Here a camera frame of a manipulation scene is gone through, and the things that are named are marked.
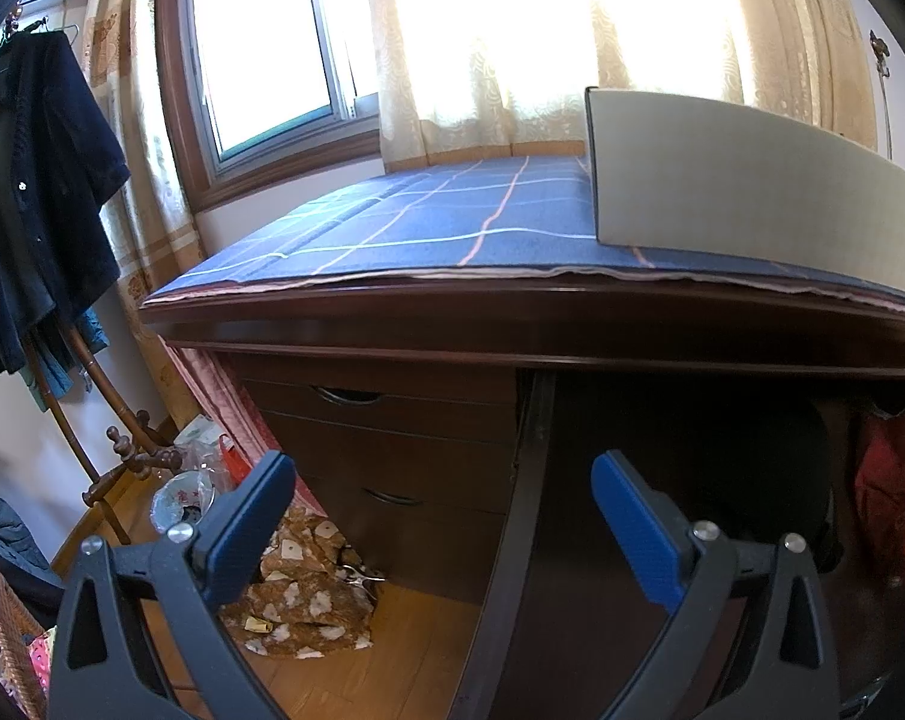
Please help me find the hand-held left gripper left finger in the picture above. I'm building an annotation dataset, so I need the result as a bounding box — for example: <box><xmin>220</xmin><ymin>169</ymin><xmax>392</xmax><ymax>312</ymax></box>
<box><xmin>47</xmin><ymin>450</ymin><xmax>298</xmax><ymax>720</ymax></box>

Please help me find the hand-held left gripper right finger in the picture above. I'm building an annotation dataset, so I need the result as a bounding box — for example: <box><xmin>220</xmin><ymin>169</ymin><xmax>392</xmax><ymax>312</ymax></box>
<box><xmin>589</xmin><ymin>450</ymin><xmax>844</xmax><ymax>720</ymax></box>

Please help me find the red underwear with grey waistband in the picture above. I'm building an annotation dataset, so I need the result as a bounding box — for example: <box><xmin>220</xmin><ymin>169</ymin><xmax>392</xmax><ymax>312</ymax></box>
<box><xmin>850</xmin><ymin>405</ymin><xmax>905</xmax><ymax>586</ymax></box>

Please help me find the white box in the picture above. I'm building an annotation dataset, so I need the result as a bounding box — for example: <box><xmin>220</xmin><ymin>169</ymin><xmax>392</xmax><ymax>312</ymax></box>
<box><xmin>583</xmin><ymin>86</ymin><xmax>905</xmax><ymax>282</ymax></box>

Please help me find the closed wooden drawer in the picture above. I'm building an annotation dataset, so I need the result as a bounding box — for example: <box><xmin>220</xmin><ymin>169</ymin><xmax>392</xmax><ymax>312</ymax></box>
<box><xmin>302</xmin><ymin>476</ymin><xmax>510</xmax><ymax>605</ymax></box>
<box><xmin>242</xmin><ymin>379</ymin><xmax>517</xmax><ymax>443</ymax></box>
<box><xmin>261</xmin><ymin>412</ymin><xmax>517</xmax><ymax>515</ymax></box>

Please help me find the brown patterned cloth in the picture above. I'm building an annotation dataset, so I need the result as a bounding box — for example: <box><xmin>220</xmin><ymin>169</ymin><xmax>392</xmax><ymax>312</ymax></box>
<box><xmin>220</xmin><ymin>502</ymin><xmax>379</xmax><ymax>661</ymax></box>

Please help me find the pink striped cloth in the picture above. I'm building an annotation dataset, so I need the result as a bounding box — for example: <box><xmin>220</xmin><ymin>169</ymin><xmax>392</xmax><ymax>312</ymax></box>
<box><xmin>163</xmin><ymin>341</ymin><xmax>326</xmax><ymax>518</ymax></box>

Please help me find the small metal tool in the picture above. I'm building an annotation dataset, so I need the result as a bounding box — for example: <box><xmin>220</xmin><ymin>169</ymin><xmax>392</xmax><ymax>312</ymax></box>
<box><xmin>336</xmin><ymin>559</ymin><xmax>388</xmax><ymax>595</ymax></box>

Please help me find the wooden coat rack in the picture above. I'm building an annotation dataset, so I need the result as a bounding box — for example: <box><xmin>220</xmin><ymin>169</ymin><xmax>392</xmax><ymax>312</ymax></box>
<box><xmin>2</xmin><ymin>4</ymin><xmax>187</xmax><ymax>545</ymax></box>

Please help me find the dark grey padded jacket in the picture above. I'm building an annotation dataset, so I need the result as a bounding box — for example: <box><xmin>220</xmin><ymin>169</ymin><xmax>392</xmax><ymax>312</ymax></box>
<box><xmin>0</xmin><ymin>487</ymin><xmax>67</xmax><ymax>616</ymax></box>

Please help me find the teal garment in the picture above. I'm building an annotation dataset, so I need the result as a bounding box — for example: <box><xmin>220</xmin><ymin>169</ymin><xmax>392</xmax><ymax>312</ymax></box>
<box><xmin>25</xmin><ymin>307</ymin><xmax>109</xmax><ymax>413</ymax></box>

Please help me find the pink patterned cloth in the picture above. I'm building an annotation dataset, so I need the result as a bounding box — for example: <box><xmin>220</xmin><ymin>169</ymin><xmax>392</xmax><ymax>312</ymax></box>
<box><xmin>0</xmin><ymin>630</ymin><xmax>52</xmax><ymax>706</ymax></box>

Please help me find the wicker basket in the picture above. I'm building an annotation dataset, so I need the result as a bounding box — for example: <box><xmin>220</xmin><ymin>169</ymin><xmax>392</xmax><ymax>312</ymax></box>
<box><xmin>0</xmin><ymin>532</ymin><xmax>49</xmax><ymax>720</ymax></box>

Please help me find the dark wooden desk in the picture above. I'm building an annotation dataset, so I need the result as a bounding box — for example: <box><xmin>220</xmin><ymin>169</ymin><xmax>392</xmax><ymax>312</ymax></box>
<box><xmin>139</xmin><ymin>277</ymin><xmax>905</xmax><ymax>720</ymax></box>

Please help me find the narrow cream curtain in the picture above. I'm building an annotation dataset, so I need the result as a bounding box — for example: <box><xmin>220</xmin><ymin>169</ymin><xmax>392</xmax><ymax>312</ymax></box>
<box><xmin>77</xmin><ymin>0</ymin><xmax>199</xmax><ymax>406</ymax></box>

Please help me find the blue plaid tablecloth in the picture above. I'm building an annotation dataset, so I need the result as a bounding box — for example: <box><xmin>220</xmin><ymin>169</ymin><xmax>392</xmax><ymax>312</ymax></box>
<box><xmin>141</xmin><ymin>156</ymin><xmax>905</xmax><ymax>316</ymax></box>

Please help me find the black jacket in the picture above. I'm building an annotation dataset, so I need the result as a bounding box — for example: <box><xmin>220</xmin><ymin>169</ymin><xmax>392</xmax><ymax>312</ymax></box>
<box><xmin>0</xmin><ymin>30</ymin><xmax>131</xmax><ymax>380</ymax></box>

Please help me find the wide cream curtain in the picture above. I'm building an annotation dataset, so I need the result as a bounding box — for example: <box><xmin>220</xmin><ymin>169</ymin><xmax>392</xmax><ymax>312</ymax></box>
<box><xmin>366</xmin><ymin>0</ymin><xmax>881</xmax><ymax>173</ymax></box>

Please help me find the brass curtain tieback with tassel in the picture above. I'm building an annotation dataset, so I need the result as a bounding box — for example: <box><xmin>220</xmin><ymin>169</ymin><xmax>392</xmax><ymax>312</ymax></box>
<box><xmin>868</xmin><ymin>30</ymin><xmax>898</xmax><ymax>162</ymax></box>

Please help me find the window with wooden frame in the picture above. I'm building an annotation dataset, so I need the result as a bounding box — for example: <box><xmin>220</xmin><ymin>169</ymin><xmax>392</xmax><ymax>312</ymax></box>
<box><xmin>156</xmin><ymin>0</ymin><xmax>382</xmax><ymax>211</ymax></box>

